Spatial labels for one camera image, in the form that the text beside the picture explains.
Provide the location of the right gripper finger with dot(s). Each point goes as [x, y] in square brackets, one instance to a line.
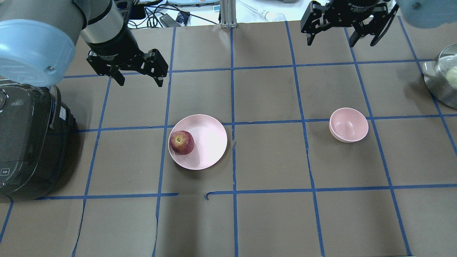
[312, 21]
[376, 23]

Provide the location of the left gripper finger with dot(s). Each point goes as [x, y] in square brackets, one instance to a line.
[115, 74]
[155, 66]

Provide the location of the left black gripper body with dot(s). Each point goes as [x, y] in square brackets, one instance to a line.
[113, 43]

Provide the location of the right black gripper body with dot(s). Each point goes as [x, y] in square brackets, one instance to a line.
[353, 9]

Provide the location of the red apple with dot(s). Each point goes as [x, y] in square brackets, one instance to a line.
[182, 142]

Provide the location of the pink bowl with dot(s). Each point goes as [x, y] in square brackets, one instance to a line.
[348, 125]

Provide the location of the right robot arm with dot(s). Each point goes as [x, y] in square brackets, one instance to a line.
[424, 13]

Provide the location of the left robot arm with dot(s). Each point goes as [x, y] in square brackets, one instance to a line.
[38, 41]

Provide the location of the pink plate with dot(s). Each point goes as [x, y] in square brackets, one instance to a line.
[210, 139]

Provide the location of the steel pot with glass lid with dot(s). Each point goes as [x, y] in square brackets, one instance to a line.
[434, 76]

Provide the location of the white bun in pot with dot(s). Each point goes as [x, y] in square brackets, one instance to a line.
[451, 77]

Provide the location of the dark grey rice cooker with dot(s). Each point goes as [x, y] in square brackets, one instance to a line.
[34, 127]

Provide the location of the aluminium frame post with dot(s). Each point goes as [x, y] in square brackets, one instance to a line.
[227, 13]

